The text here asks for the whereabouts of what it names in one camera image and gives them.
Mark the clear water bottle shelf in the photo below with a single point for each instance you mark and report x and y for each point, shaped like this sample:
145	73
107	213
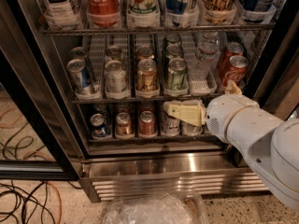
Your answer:
191	130
206	51

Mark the white-capped juice bottle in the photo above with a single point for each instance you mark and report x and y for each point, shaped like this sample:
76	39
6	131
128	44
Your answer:
170	126

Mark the white front can middle shelf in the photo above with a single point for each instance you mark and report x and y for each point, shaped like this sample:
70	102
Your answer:
116	77

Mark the blue white can top shelf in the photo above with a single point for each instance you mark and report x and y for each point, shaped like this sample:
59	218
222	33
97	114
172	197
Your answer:
179	9

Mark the blue front can middle shelf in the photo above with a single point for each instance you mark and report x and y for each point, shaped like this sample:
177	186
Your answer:
80	76

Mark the clear plastic bag bin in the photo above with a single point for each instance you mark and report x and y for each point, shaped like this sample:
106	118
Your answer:
183	206

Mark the red cola can top shelf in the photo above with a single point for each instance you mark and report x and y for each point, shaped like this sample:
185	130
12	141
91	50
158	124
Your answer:
103	12

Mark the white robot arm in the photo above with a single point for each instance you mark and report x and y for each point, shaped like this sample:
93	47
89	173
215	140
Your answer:
268	145

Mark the top wire shelf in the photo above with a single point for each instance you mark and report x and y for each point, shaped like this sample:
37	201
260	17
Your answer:
159	30

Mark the clear water bottle bottom shelf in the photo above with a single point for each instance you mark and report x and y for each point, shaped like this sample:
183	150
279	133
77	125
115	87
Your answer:
191	130

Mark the right glass fridge door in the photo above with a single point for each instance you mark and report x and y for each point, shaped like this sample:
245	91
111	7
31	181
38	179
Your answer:
274	82

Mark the left glass fridge door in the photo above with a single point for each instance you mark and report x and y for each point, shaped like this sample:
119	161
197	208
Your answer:
33	73

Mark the green rear can middle shelf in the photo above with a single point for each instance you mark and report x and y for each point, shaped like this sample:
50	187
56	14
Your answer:
171	39

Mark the gold front can middle shelf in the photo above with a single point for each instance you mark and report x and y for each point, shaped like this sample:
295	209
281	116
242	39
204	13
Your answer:
147	76

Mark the blue rear can middle shelf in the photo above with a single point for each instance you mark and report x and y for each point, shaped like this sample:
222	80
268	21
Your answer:
79	53

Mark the wire shelf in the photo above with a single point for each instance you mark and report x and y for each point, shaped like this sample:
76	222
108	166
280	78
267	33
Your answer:
159	30
142	99

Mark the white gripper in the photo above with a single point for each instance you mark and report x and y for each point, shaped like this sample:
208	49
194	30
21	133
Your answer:
224	113

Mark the middle wire shelf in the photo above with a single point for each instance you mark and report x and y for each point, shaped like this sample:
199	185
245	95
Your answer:
142	99

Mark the red front cola can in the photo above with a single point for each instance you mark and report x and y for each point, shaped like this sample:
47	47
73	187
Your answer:
234	70

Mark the glass fridge door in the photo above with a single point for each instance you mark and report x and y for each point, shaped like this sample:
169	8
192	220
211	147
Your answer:
274	82
33	73

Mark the gold can bottom shelf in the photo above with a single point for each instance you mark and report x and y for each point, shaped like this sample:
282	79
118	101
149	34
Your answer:
123	124

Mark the clear water bottle middle shelf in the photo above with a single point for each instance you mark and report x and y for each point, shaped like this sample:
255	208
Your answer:
206	51

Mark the gold black can top shelf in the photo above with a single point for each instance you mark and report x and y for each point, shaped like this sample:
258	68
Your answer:
218	11

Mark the white rear can middle shelf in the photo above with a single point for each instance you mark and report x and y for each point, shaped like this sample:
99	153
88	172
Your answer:
113	53

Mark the green front can shelf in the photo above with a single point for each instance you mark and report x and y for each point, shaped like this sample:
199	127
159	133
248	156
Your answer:
176	79

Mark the blue can bottom shelf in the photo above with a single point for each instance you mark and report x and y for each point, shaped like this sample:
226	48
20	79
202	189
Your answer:
99	126

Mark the steel fridge bottom grille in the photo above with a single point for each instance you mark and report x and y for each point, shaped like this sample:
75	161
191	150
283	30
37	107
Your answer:
208	173

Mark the white labelled can top shelf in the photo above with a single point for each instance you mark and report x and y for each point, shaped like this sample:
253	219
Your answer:
62	13

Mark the gold rear can middle shelf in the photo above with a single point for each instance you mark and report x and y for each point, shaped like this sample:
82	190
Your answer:
145	52

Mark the white green can top shelf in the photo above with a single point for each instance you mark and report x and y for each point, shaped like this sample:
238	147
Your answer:
142	13

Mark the red can bottom shelf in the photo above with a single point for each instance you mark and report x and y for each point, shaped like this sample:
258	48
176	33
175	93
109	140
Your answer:
147	123

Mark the red rear cola can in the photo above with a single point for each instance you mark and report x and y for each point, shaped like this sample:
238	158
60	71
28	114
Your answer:
230	49

